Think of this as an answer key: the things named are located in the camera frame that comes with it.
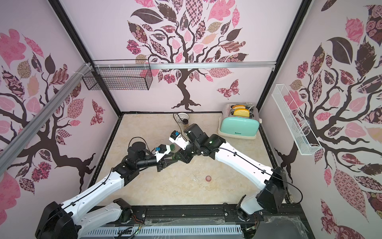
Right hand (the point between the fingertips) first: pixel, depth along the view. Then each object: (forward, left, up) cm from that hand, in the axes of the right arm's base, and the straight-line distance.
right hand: (178, 157), depth 71 cm
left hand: (0, +2, -3) cm, 3 cm away
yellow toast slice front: (+32, -39, -2) cm, 51 cm away
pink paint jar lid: (-3, -16, -21) cm, 27 cm away
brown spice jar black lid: (+34, -1, -12) cm, 36 cm away
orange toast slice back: (+38, -38, -2) cm, 54 cm away
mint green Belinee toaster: (+29, -38, -7) cm, 49 cm away
